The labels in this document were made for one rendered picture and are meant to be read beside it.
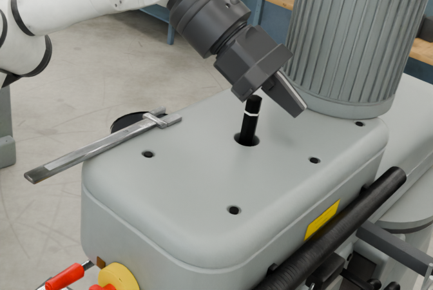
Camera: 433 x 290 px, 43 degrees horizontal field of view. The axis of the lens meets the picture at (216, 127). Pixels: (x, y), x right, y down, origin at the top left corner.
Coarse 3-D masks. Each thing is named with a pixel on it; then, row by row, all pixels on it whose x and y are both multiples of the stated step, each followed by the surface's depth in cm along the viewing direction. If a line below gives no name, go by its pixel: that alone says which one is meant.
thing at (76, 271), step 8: (72, 264) 77; (80, 264) 78; (88, 264) 78; (64, 272) 76; (72, 272) 76; (80, 272) 77; (48, 280) 75; (56, 280) 74; (64, 280) 75; (72, 280) 76; (48, 288) 74; (56, 288) 74
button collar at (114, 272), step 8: (112, 264) 68; (120, 264) 68; (104, 272) 68; (112, 272) 67; (120, 272) 67; (128, 272) 67; (104, 280) 68; (112, 280) 67; (120, 280) 66; (128, 280) 67; (120, 288) 66; (128, 288) 66; (136, 288) 67
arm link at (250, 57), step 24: (216, 0) 68; (240, 0) 72; (192, 24) 69; (216, 24) 68; (240, 24) 70; (216, 48) 71; (240, 48) 68; (264, 48) 71; (240, 72) 69; (264, 72) 67; (240, 96) 68
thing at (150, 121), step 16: (160, 112) 80; (128, 128) 75; (144, 128) 75; (160, 128) 77; (96, 144) 70; (112, 144) 71; (64, 160) 66; (80, 160) 67; (32, 176) 63; (48, 176) 64
